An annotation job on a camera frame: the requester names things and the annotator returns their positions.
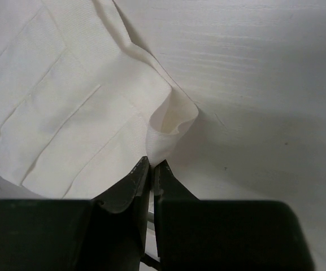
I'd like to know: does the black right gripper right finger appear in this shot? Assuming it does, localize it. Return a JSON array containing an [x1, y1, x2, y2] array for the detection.
[[153, 161, 315, 270]]

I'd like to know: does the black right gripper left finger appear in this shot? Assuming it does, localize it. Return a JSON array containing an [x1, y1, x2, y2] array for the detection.
[[0, 157, 149, 270]]

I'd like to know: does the white pleated skirt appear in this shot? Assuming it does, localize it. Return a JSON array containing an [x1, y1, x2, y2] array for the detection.
[[0, 1, 198, 199]]

